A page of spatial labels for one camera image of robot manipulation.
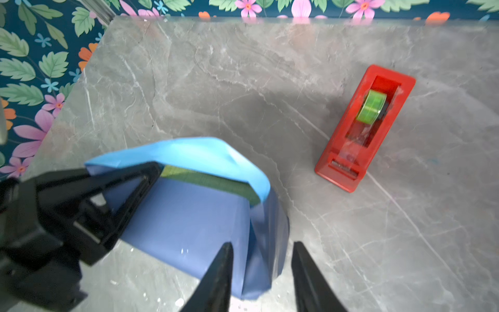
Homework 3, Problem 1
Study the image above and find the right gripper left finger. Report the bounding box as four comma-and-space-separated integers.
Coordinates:
181, 242, 234, 312

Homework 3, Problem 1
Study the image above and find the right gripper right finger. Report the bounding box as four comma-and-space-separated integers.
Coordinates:
291, 241, 347, 312

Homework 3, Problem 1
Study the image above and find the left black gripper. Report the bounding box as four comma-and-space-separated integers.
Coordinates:
1, 162, 161, 311

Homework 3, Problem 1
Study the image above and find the light blue wrapping paper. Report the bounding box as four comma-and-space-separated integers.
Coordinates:
85, 137, 290, 300

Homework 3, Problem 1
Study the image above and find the green gift box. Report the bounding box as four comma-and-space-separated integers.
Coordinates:
161, 165, 261, 206

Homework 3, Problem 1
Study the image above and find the red tape dispenser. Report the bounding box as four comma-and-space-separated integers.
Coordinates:
314, 65, 417, 193

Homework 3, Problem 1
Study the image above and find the green tape roll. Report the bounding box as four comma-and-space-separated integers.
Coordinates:
356, 90, 387, 125

